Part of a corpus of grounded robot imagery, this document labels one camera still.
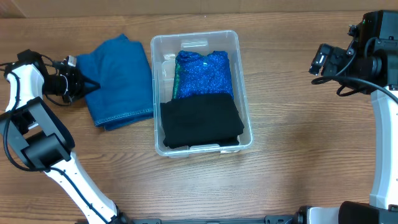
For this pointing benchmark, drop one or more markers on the blue green sequin cloth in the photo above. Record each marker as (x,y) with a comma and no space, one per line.
(197,74)

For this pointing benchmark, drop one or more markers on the black cloth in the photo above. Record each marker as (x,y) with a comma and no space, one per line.
(201,119)

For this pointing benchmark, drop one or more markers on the clear plastic storage bin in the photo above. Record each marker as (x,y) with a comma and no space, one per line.
(164,49)

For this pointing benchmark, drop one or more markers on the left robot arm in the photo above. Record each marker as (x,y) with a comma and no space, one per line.
(35,140)

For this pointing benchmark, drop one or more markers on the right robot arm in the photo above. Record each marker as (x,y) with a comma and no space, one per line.
(367,66)

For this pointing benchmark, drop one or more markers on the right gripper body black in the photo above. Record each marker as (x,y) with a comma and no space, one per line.
(330,62)

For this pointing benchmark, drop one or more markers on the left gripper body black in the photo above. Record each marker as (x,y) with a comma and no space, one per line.
(69,88)

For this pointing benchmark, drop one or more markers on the blue denim cloth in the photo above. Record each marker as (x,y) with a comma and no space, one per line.
(121,68)

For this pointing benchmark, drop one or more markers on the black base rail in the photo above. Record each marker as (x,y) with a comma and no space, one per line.
(268,219)

